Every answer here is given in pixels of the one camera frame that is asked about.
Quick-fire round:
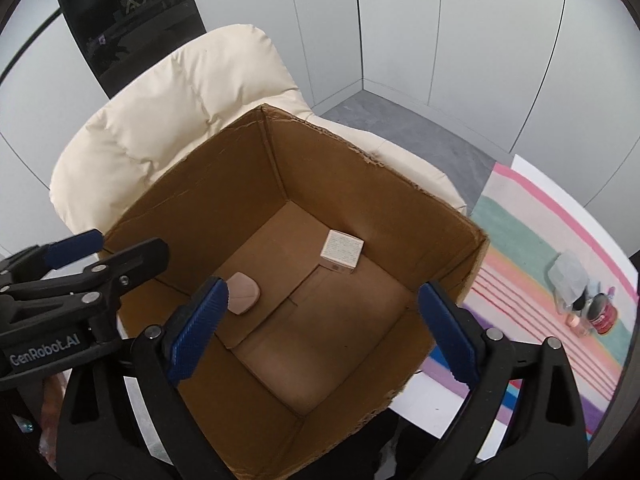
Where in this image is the small round jar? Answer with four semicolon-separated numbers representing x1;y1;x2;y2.
585;295;620;336

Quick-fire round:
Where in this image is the beige pink compact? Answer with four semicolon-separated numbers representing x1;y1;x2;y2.
226;272;261;316

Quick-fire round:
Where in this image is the striped pastel mat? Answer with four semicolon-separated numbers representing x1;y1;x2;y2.
400;162;638;441

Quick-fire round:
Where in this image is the brown cardboard box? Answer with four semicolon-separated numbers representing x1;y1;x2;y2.
102;103;491;480

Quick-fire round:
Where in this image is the cream padded armchair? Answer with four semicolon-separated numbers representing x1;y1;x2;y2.
49;25;468;248

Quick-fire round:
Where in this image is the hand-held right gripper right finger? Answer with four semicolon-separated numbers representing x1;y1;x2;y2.
417;281;589;480

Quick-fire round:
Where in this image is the dark glass wall panel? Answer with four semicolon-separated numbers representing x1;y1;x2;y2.
50;0;206;99

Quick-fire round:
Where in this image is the small white square box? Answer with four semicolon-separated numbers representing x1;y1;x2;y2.
319;230;364;276

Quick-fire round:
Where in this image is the small pink-capped glass bottle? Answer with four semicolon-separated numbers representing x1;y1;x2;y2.
565;310;591;339

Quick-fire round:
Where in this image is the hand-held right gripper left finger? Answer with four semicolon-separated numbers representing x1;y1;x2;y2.
55;276;238;480

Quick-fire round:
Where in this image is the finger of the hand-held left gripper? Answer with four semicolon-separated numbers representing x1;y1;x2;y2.
0;229;104;289
0;238;171;312

